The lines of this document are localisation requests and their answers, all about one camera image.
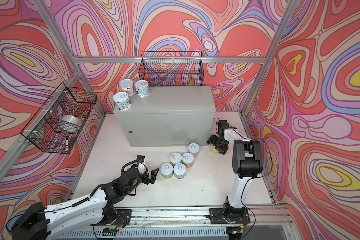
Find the pink label can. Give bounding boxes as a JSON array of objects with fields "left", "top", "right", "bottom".
[{"left": 119, "top": 79, "right": 136, "bottom": 96}]

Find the pink can right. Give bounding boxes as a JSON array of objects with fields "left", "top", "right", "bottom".
[{"left": 188, "top": 143, "right": 200, "bottom": 158}]

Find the black wire basket left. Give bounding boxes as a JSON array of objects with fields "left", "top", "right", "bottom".
[{"left": 21, "top": 83, "right": 97, "bottom": 154}]

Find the light blue can front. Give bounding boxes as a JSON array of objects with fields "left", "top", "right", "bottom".
[{"left": 135, "top": 80, "right": 150, "bottom": 98}]

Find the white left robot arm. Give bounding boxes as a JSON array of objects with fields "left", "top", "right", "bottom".
[{"left": 8, "top": 165, "right": 159, "bottom": 240}]

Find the black wire basket back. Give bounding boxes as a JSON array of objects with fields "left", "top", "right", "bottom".
[{"left": 139, "top": 51, "right": 204, "bottom": 87}]

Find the orange label can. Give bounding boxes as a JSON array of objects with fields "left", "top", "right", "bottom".
[{"left": 182, "top": 153, "right": 195, "bottom": 168}]

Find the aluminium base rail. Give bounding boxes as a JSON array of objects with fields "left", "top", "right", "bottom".
[{"left": 52, "top": 206, "right": 301, "bottom": 240}]

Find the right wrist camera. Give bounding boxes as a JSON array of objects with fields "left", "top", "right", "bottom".
[{"left": 217, "top": 120, "right": 230, "bottom": 130}]

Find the black marker pen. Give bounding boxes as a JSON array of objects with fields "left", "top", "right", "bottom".
[{"left": 65, "top": 135, "right": 70, "bottom": 153}]

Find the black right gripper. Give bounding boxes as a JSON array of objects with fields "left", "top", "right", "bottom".
[{"left": 207, "top": 134, "right": 229, "bottom": 155}]

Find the teal label can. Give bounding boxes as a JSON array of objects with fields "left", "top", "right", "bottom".
[{"left": 113, "top": 92, "right": 132, "bottom": 111}]

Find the black wire basket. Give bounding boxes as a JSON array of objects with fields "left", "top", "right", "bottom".
[
  {"left": 139, "top": 51, "right": 204, "bottom": 87},
  {"left": 21, "top": 83, "right": 97, "bottom": 154}
]

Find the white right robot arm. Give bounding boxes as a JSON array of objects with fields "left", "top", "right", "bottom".
[{"left": 206, "top": 127, "right": 263, "bottom": 225}]

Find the grey metal cabinet box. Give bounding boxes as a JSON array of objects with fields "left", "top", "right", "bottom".
[{"left": 113, "top": 86, "right": 216, "bottom": 147}]

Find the blue label can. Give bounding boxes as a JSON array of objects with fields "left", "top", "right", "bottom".
[{"left": 173, "top": 163, "right": 187, "bottom": 179}]

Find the yellow green label can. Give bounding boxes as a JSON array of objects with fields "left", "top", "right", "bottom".
[{"left": 170, "top": 152, "right": 182, "bottom": 166}]

